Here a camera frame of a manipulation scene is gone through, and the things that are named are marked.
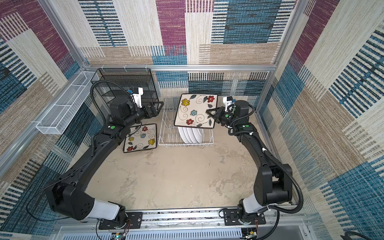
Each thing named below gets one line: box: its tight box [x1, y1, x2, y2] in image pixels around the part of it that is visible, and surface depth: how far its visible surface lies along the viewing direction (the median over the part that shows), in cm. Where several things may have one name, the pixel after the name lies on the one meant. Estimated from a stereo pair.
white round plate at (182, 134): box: [178, 126, 188, 144], surface depth 91 cm
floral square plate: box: [123, 123, 157, 153], surface depth 102 cm
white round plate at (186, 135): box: [182, 127, 191, 144], surface depth 91 cm
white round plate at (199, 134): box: [192, 128, 205, 143], surface depth 94 cm
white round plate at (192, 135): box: [186, 127, 199, 144], surface depth 91 cm
